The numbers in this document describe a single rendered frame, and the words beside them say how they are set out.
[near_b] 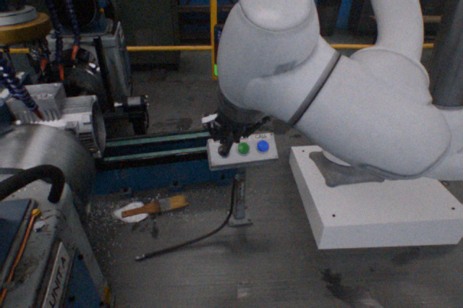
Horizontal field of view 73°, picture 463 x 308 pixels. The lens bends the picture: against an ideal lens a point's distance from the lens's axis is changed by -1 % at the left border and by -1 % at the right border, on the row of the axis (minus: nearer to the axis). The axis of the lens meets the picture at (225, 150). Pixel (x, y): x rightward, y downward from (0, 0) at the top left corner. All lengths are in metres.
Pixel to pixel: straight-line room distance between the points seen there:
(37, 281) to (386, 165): 0.44
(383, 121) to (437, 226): 0.67
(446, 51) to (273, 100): 0.52
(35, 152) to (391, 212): 0.86
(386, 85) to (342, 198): 0.61
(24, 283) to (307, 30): 0.43
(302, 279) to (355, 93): 0.59
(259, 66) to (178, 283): 0.63
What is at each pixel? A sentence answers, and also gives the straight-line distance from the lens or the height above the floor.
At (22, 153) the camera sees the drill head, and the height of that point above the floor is 1.16.
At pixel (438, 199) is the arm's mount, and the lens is 1.05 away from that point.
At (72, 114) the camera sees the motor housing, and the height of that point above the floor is 1.08.
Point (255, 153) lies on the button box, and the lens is 0.78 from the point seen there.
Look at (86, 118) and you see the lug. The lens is 0.95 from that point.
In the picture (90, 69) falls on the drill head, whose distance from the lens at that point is 1.19.
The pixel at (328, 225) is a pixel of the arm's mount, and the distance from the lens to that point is 0.86.
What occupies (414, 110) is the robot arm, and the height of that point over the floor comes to 1.36.
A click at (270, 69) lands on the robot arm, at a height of 1.39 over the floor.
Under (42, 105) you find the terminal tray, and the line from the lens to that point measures 0.98.
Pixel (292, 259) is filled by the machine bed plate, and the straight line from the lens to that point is 0.89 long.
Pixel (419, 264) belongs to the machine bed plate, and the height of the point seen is 0.80.
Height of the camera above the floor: 1.51
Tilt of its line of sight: 36 degrees down
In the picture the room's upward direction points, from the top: straight up
